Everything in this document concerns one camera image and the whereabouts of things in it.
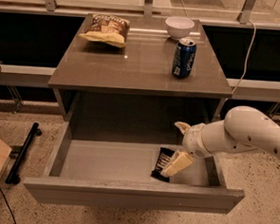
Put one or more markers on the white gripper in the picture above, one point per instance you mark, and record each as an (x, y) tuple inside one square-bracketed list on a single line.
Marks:
[(193, 138)]

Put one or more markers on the black rxbar chocolate bar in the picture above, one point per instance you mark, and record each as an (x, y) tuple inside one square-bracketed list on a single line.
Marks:
[(165, 155)]

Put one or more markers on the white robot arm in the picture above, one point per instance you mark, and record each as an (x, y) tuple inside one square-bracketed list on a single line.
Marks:
[(244, 129)]

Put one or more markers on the grey cabinet with counter top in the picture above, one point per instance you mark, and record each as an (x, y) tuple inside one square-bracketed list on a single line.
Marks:
[(144, 66)]

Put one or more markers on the open grey top drawer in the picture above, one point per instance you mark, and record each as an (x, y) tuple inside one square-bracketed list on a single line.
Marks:
[(108, 150)]

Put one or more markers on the blue pepsi can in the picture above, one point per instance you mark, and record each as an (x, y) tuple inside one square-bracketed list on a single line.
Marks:
[(184, 58)]

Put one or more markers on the white bowl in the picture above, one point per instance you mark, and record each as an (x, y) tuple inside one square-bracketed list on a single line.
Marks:
[(178, 26)]

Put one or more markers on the brown chip bag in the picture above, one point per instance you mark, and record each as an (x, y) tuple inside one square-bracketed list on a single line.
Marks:
[(109, 29)]

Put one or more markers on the black metal bar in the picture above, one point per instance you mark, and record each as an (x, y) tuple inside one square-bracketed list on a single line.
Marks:
[(13, 177)]

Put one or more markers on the metal window frame rail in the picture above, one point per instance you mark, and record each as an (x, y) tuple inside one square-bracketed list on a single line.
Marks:
[(262, 13)]

